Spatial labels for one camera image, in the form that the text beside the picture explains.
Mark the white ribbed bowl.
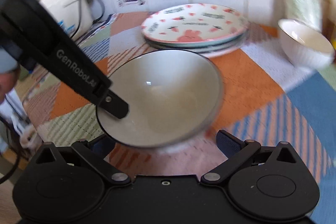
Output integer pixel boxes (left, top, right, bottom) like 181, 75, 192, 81
96, 49, 224, 149
278, 19, 336, 70

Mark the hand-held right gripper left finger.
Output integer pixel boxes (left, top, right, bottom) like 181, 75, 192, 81
34, 134, 132, 186

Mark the white plate with sun print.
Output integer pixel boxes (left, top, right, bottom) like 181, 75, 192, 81
151, 39, 246, 54

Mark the rice cooker black cable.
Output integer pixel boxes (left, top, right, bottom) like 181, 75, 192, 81
91, 0, 106, 26

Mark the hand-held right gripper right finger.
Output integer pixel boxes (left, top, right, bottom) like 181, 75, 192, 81
201, 130, 301, 186

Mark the patchwork tablecloth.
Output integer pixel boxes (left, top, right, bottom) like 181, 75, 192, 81
22, 11, 336, 188

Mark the white rice cooker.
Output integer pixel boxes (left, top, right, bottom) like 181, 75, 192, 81
39, 0, 105, 39

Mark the pink rabbit print plate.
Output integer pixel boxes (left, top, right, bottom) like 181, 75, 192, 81
141, 4, 248, 43

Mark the black and white wall sticker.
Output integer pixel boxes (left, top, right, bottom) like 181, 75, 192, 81
117, 0, 145, 7

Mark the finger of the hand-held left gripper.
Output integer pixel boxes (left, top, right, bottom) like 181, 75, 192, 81
96, 90, 130, 120

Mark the white salt bag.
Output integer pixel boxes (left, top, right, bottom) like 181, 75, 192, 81
285, 0, 323, 31

